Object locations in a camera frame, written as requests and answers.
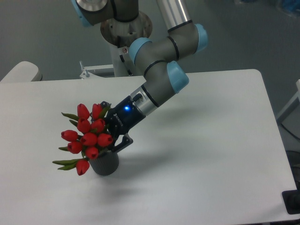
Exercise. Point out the white furniture at right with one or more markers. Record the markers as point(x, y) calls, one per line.
point(289, 107)

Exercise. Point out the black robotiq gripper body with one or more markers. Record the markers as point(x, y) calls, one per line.
point(123, 117)

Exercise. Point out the red tulip bouquet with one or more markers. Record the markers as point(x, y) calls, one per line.
point(91, 139)

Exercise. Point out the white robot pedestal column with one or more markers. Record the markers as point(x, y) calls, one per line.
point(122, 54)

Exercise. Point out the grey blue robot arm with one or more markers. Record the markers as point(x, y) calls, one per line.
point(156, 61)

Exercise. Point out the white pedestal base frame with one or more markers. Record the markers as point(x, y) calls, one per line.
point(119, 69)

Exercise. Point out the black device at table edge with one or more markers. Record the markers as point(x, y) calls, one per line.
point(292, 201)

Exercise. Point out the dark grey ribbed vase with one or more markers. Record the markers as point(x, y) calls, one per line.
point(105, 164)

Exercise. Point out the white chair backrest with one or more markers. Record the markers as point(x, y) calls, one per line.
point(23, 72)

